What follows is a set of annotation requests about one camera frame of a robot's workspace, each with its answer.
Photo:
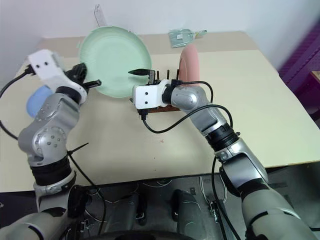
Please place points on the green plastic packet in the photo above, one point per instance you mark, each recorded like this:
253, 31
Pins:
180, 37

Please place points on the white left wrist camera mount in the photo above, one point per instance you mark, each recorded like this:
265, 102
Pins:
46, 66

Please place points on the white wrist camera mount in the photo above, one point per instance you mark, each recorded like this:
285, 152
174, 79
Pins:
46, 66
147, 96

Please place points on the green plate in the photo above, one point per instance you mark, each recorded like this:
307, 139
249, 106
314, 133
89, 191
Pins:
112, 62

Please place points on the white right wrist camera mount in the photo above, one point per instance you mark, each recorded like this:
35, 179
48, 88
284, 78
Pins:
147, 96

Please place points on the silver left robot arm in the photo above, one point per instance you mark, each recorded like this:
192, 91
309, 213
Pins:
47, 130

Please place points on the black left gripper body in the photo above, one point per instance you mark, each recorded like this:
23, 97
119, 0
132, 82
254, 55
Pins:
78, 75

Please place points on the small metal clamp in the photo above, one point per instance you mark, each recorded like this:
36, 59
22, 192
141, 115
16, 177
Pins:
213, 210

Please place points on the pink plate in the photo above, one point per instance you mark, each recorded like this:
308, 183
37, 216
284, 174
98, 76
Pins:
190, 65

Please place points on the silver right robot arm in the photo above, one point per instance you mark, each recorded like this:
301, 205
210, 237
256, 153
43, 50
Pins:
240, 162

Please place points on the wooden dish rack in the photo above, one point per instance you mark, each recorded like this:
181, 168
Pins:
165, 109

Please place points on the blue plate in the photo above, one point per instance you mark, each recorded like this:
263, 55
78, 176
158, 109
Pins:
36, 102

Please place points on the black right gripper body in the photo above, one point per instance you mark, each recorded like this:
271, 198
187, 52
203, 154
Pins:
153, 78

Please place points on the black zip tie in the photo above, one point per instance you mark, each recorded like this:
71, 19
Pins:
77, 149

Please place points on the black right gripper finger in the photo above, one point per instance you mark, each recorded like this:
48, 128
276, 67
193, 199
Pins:
138, 72

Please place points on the purple fabric object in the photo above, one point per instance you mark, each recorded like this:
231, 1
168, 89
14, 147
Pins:
302, 55

